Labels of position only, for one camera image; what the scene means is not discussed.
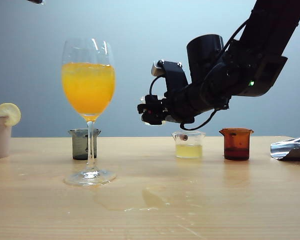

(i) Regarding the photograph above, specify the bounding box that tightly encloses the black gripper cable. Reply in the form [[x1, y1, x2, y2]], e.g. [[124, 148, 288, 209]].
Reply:
[[179, 107, 218, 131]]

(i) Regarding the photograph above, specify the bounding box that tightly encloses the wrist camera with black bracket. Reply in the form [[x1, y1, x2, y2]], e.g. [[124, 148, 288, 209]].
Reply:
[[151, 59, 190, 94]]

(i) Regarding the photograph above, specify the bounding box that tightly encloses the tall stemmed wine glass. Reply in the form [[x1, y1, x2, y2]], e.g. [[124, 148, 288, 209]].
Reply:
[[61, 37, 118, 187]]

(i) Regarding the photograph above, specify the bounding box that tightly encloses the yellow lemon slice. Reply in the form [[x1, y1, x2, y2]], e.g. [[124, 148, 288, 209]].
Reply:
[[0, 102, 22, 127]]

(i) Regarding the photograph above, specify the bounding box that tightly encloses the thin black camera cable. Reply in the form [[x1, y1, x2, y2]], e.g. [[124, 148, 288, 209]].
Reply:
[[149, 74, 166, 97]]

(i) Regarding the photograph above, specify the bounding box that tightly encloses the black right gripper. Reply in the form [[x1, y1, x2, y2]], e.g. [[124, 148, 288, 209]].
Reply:
[[136, 81, 230, 126]]

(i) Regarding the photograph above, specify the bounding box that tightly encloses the grey smoked glass measuring cup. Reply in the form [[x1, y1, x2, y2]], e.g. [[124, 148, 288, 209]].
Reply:
[[67, 128, 102, 161]]

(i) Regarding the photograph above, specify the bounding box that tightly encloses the stainless steel scoop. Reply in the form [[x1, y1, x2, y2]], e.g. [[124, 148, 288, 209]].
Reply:
[[269, 134, 300, 162]]

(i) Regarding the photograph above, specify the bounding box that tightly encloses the white paper cup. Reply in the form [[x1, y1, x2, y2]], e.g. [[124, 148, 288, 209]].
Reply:
[[0, 114, 13, 160]]

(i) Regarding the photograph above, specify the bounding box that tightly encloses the amber glass measuring cup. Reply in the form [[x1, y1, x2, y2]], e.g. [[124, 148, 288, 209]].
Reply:
[[218, 127, 255, 162]]

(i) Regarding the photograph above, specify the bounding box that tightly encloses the clear cup with wooden handle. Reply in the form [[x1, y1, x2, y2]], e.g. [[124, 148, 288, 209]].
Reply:
[[171, 130, 207, 160]]

